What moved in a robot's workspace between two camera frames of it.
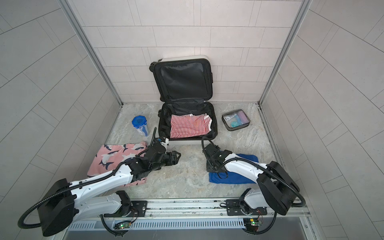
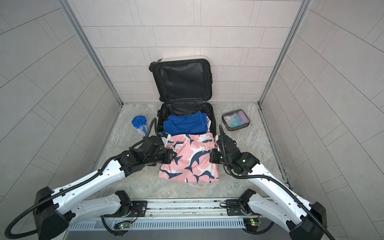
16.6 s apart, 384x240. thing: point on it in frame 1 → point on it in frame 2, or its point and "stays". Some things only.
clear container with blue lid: (140, 123) stays
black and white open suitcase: (185, 83) stays
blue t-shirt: (229, 177) → (193, 122)
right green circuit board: (252, 224) stays
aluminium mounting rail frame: (213, 214) stays
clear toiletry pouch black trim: (235, 119) stays
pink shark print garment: (108, 157) → (192, 164)
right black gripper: (208, 162) → (212, 158)
